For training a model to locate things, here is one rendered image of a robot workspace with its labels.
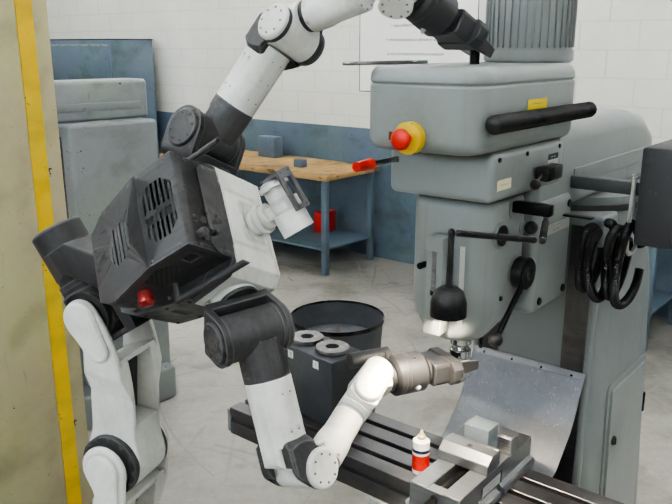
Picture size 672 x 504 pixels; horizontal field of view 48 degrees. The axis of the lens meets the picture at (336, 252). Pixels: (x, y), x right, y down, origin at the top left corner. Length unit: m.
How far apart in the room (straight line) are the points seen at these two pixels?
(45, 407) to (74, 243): 1.51
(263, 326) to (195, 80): 7.31
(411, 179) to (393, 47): 5.30
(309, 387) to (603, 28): 4.43
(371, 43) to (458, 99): 5.61
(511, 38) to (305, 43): 0.46
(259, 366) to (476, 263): 0.49
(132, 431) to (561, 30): 1.28
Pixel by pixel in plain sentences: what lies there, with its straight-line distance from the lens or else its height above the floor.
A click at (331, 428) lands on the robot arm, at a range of 1.53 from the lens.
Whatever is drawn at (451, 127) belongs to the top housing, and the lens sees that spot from 1.39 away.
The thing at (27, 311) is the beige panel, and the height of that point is 1.00.
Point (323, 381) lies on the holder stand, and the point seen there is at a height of 1.09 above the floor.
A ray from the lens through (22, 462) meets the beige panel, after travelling 3.16.
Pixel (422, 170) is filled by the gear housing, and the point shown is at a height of 1.68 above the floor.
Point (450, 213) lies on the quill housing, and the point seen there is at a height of 1.59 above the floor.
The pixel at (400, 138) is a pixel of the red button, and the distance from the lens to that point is 1.39.
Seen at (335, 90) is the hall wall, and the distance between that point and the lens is 7.24.
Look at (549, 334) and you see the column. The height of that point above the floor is 1.20.
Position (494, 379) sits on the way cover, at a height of 1.05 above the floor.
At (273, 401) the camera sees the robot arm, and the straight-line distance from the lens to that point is 1.41.
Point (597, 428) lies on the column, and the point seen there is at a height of 0.96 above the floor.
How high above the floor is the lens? 1.92
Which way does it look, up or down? 15 degrees down
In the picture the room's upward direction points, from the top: straight up
